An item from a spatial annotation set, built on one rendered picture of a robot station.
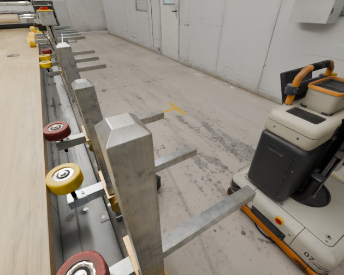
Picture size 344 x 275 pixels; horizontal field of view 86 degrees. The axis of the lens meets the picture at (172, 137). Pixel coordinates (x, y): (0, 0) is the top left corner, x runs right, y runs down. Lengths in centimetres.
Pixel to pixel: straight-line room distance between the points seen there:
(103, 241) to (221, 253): 84
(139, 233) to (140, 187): 7
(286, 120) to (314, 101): 17
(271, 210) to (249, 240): 28
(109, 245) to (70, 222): 18
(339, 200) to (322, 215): 19
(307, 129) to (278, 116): 14
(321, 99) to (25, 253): 115
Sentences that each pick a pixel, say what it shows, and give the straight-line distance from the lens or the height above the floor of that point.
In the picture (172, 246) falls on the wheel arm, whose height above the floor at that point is 85.
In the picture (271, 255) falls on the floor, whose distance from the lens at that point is 146.
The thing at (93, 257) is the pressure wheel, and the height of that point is 91.
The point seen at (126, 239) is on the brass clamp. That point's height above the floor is 86.
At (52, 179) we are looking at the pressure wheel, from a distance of 54.
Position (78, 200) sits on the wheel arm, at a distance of 59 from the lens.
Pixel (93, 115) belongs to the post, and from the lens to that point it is 40.
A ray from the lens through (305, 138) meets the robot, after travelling 101.
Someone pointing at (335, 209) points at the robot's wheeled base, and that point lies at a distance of 147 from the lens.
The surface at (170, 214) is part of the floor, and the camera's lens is 146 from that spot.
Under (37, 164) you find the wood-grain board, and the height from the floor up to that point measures 90.
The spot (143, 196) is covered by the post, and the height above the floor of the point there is 111.
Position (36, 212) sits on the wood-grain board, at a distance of 50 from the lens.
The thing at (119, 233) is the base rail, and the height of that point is 70.
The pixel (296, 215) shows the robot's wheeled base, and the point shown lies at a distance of 131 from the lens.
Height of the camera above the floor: 125
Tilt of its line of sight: 37 degrees down
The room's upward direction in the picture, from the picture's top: 1 degrees counter-clockwise
